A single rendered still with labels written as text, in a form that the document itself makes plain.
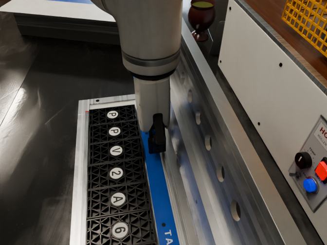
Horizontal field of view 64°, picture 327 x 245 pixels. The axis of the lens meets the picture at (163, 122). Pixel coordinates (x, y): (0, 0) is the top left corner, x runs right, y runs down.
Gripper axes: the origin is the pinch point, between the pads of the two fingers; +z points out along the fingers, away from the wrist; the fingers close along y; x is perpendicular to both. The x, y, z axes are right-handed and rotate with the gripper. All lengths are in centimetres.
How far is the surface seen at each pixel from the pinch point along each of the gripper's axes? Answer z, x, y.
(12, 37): 4, -38, -53
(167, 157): 1.9, 1.7, 4.8
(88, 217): 1.4, -12.4, 14.1
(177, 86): -7.2, 5.2, -4.1
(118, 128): 0.9, -6.7, -3.3
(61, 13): -6.0, -19.3, -44.0
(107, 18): -6.0, -6.6, -38.7
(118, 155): 0.9, -7.2, 3.4
